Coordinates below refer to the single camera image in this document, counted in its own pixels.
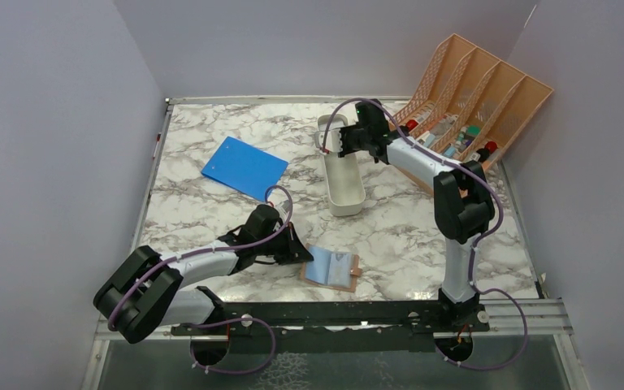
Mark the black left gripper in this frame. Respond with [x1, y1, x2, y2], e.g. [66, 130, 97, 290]
[256, 221, 314, 265]

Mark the tan leather card holder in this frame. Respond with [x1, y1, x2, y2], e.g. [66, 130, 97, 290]
[299, 245, 362, 293]

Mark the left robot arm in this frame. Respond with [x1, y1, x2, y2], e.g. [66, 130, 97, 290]
[93, 204, 313, 344]

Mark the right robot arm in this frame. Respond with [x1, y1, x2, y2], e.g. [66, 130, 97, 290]
[321, 97, 495, 331]

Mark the white oblong plastic tray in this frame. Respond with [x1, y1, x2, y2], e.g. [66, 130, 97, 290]
[314, 115, 366, 217]

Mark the blue folder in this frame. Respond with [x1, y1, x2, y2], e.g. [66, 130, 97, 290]
[201, 136, 288, 202]

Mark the green cap bottle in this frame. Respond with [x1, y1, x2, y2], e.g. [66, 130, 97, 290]
[459, 125, 481, 140]

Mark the orange desk organizer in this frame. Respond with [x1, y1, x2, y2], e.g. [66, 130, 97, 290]
[395, 34, 554, 171]

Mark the red cap bottle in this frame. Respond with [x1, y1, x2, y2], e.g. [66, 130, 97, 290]
[483, 141, 498, 157]

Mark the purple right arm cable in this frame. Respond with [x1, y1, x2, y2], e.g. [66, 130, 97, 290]
[321, 97, 530, 372]

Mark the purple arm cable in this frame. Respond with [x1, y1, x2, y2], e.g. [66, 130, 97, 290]
[107, 185, 295, 332]
[321, 97, 530, 372]

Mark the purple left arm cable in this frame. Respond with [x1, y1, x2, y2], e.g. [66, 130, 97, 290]
[107, 185, 295, 332]

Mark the black mounting rail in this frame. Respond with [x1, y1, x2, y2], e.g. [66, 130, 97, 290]
[159, 298, 490, 344]

